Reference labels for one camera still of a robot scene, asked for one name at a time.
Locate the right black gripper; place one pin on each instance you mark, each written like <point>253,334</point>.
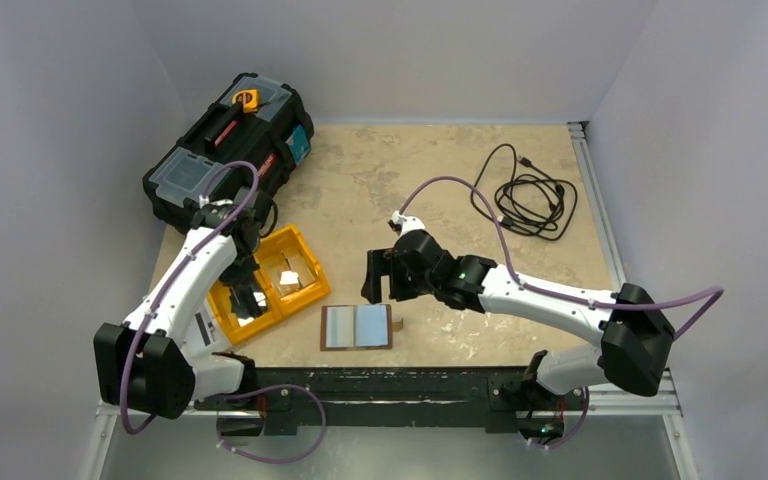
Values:
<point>388,273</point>

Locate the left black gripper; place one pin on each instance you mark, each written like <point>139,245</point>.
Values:
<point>231,276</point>

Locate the brown leather card holder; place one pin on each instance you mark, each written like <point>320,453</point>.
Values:
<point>358,327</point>

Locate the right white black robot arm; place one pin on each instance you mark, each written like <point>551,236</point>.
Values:
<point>626,341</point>

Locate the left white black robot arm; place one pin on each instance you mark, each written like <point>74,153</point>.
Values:
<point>168,352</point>

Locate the card in left compartment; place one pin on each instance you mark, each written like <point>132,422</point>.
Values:
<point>248,302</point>

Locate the white card under stack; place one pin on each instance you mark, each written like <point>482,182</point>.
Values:
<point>288,272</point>

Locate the yellow plastic divided bin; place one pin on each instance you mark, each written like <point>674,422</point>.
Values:
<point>285,240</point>

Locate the black plastic toolbox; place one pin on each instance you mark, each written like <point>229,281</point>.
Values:
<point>276,140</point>

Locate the orange tape measure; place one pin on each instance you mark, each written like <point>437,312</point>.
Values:
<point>247,99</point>

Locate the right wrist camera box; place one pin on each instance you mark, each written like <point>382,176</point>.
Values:
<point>403,224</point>

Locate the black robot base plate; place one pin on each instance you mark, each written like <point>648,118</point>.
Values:
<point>495,399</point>

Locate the aluminium right side rail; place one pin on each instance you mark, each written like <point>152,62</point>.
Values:
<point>599,213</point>

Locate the aluminium front frame rail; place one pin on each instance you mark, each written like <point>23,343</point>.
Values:
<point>605,399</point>

